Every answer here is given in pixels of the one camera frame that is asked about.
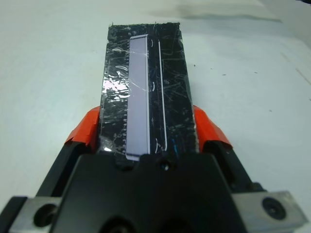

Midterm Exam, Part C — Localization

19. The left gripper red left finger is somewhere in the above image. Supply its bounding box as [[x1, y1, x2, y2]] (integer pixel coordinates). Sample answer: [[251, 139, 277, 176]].
[[36, 105, 101, 198]]

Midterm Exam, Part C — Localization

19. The black shiny box lid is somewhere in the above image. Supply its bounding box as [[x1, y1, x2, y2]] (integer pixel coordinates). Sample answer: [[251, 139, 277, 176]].
[[98, 22, 200, 162]]

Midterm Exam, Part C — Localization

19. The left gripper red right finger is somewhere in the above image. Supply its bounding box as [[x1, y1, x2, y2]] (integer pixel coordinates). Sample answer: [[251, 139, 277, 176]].
[[192, 104, 255, 195]]

